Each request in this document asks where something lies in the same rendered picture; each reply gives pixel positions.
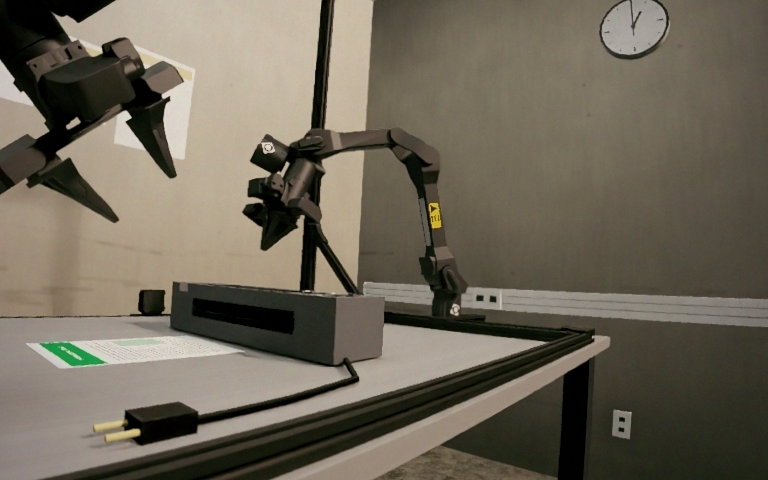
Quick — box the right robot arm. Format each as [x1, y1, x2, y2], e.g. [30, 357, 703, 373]
[0, 0, 145, 123]

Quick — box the white printed sheet with green banner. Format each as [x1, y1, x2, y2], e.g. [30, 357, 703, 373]
[27, 336, 242, 369]

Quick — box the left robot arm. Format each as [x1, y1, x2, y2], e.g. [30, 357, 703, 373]
[247, 127, 468, 317]

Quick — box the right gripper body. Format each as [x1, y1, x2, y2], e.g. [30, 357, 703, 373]
[0, 33, 184, 195]

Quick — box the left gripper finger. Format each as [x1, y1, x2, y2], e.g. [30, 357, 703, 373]
[262, 210, 298, 251]
[257, 211, 270, 250]

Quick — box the grey laminator with black power cord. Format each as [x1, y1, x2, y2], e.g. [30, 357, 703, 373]
[93, 282, 385, 446]

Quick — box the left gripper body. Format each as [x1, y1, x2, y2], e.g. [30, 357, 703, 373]
[242, 176, 322, 227]

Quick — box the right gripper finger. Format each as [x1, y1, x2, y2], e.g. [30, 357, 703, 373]
[125, 96, 177, 179]
[26, 157, 119, 223]

